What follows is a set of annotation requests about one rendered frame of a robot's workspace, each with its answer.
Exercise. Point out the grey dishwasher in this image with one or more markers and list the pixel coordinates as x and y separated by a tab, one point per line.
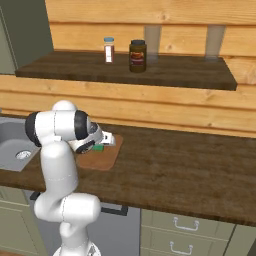
120	236

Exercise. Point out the pale green cupboard door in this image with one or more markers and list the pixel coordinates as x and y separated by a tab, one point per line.
241	241
16	226

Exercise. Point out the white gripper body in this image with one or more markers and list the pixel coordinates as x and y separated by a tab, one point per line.
110	139

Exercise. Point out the pale green drawer front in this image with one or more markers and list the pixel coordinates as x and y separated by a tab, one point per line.
156	241
213	228

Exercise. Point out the dark wooden shelf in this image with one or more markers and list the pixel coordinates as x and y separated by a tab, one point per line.
100	68

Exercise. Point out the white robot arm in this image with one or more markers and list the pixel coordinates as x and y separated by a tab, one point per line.
59	166

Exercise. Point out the grey shelf bracket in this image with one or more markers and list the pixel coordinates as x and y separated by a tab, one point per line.
214	41
152	41

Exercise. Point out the brown wooden cutting board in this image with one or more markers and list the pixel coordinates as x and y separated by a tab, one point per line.
101	158

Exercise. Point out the green sponge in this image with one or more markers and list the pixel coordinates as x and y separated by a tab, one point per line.
98	147

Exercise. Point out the dark brown jar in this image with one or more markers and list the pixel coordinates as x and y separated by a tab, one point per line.
138	58

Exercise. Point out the dark green wall cupboard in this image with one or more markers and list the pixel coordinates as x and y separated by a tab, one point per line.
23	33

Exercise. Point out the spice jar with blue lid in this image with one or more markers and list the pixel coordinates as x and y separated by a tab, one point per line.
109	51

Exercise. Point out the grey sink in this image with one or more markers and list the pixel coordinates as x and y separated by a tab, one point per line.
11	146

